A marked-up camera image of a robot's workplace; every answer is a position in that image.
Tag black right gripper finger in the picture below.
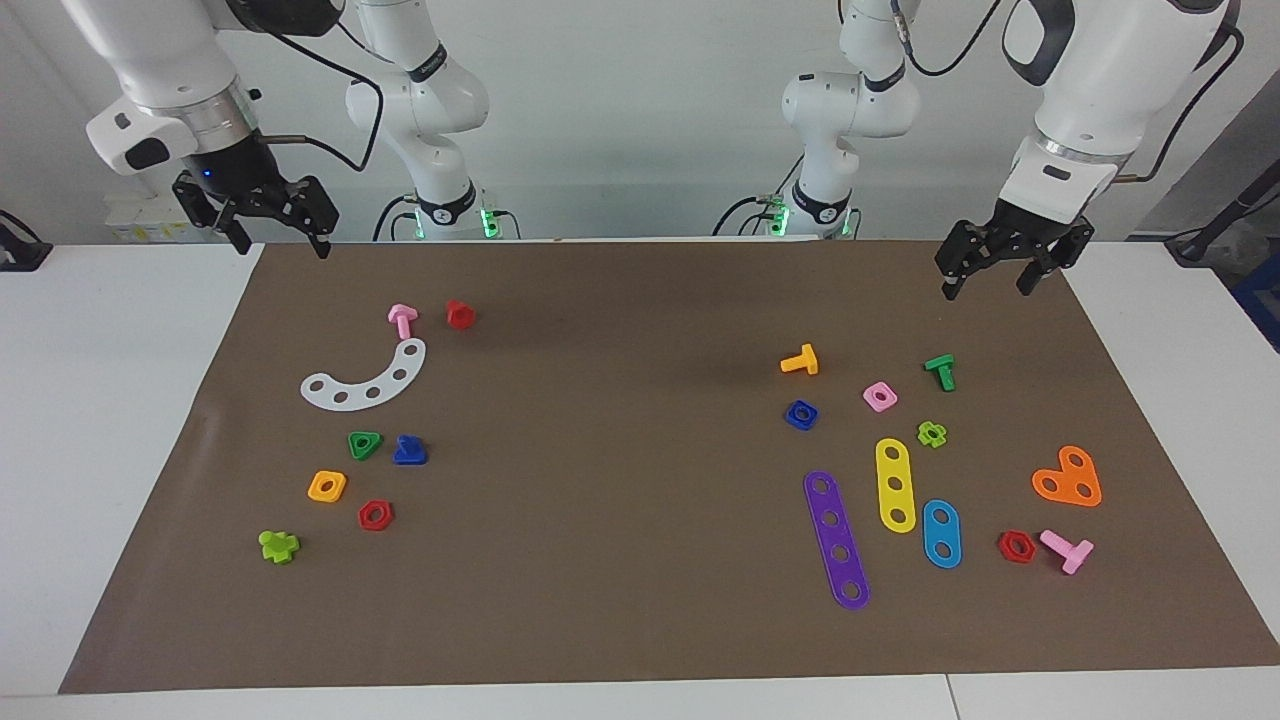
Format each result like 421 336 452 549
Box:
262 178 339 259
175 190 253 256

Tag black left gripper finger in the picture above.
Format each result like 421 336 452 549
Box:
935 228 1001 301
1018 235 1081 296

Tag white yellow boxes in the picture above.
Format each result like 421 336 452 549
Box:
103 195 191 243

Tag black stand bar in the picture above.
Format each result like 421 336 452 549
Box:
1165 165 1280 266

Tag white curved five-hole plate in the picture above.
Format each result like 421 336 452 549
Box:
300 338 428 412

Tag blue crate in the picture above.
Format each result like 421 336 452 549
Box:
1233 250 1280 353

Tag orange heart three-hole plate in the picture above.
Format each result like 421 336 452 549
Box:
1031 445 1103 509

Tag yellow three-hole plate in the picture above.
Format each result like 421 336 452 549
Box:
875 437 918 535

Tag blue two-hole plate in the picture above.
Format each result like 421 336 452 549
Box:
921 499 963 570

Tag purple four-hole plate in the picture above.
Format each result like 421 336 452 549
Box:
803 470 871 611

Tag brown table mat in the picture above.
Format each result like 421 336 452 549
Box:
58 240 1280 695

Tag black base cable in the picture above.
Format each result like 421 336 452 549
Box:
712 195 791 238
373 193 413 242

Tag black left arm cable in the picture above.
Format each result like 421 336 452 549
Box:
890 0 1246 186

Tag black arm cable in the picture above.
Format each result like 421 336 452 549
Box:
265 0 386 173
890 0 1246 186

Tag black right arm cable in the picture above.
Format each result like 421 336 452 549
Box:
265 0 386 173

